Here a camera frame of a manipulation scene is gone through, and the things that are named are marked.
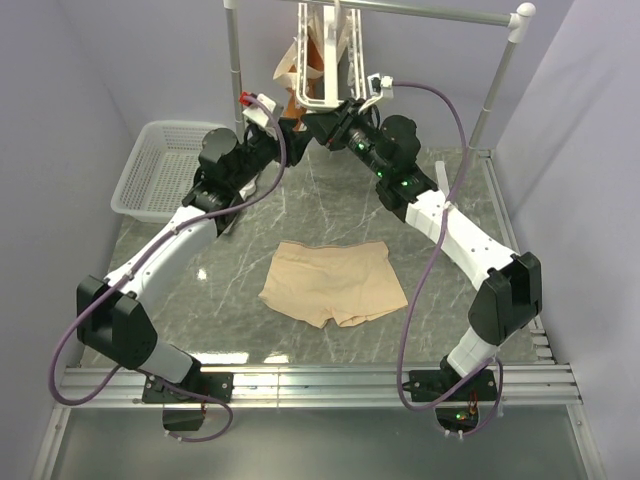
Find white metal clothes rack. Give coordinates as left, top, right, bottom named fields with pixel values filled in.
left=221, top=0, right=540, bottom=236

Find white perforated plastic basket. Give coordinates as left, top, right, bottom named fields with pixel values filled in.
left=110, top=120, right=219, bottom=224

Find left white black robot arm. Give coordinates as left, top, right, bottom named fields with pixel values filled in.
left=76, top=119, right=312, bottom=402

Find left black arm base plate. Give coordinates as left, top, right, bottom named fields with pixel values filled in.
left=142, top=372, right=234, bottom=404

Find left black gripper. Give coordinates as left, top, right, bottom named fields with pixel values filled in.
left=230, top=118, right=314, bottom=193

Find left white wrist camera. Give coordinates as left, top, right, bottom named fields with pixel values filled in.
left=239, top=92, right=283, bottom=138

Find white clip drying hanger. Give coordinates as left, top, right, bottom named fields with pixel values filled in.
left=293, top=1, right=368, bottom=112

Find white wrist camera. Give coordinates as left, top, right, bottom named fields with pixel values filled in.
left=359, top=73, right=394, bottom=113
left=239, top=92, right=283, bottom=138

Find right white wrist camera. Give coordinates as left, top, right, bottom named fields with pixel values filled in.
left=359, top=73, right=394, bottom=113

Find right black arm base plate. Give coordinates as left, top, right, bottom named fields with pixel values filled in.
left=403, top=369, right=498, bottom=403

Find beige underwear shorts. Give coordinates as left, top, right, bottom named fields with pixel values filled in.
left=259, top=241, right=408, bottom=329

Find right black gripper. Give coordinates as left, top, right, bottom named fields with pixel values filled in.
left=302, top=99, right=391, bottom=181

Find orange underwear on hanger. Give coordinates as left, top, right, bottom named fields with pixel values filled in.
left=274, top=39, right=324, bottom=121

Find aluminium mounting rail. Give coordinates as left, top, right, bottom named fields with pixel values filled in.
left=59, top=364, right=583, bottom=409

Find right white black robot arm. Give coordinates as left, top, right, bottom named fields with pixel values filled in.
left=302, top=100, right=542, bottom=404

